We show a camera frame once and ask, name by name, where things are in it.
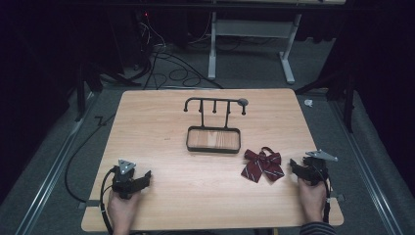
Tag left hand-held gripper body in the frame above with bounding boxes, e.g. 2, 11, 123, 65
111, 159, 139, 200

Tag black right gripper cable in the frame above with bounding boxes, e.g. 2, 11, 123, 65
311, 164, 333, 225

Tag person's right hand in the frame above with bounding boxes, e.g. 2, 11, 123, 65
298, 177, 328, 227

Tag black stand legs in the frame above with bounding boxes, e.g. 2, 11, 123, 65
73, 61, 143, 123
294, 70, 356, 134

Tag dark red striped bow tie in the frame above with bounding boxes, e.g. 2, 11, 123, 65
240, 146, 286, 184

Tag grey tape strip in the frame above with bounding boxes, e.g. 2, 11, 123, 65
77, 199, 101, 211

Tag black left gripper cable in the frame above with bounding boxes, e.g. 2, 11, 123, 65
99, 165, 119, 235

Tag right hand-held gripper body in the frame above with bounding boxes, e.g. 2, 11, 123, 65
302, 149, 340, 187

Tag white metal desk frame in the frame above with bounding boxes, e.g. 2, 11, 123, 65
207, 12, 303, 85

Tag tangle of black floor cables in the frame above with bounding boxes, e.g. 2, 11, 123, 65
131, 11, 225, 91

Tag black hook rack wooden base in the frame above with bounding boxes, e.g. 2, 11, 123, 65
183, 96, 250, 155

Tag metal floor rail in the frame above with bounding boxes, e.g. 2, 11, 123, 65
13, 91, 101, 235
327, 97, 407, 235

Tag long black floor cable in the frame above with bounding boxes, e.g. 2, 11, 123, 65
64, 112, 115, 204

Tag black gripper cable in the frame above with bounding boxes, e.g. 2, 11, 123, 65
99, 165, 119, 235
311, 164, 333, 225

